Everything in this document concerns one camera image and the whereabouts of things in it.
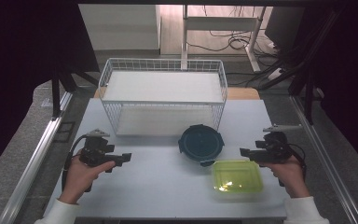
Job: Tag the aluminium rail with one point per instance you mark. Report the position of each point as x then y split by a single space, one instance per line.
326 161
32 168

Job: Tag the dark monitor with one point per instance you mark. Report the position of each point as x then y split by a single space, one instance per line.
284 26

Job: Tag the round container dark blue lid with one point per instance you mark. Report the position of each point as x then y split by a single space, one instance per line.
200 143

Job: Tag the person's right hand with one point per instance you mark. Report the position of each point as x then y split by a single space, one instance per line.
290 177

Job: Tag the white power strip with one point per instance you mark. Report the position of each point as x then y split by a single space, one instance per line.
274 74

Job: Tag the yellow-green plastic container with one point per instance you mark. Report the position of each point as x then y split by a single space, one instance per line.
236 177

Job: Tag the white desk frame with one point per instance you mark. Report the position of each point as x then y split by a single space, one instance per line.
220 23

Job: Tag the person's left hand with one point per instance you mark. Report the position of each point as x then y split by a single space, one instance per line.
77 179

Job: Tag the black curtain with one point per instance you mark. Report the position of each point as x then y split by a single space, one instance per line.
21 62
354 77

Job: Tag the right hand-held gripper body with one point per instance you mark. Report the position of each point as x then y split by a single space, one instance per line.
278 149

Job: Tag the white cabinet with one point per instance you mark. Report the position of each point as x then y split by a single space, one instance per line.
121 28

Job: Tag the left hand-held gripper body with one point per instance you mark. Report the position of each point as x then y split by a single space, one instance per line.
94 151

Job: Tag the black metal stand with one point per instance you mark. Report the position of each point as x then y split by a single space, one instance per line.
56 93
308 93

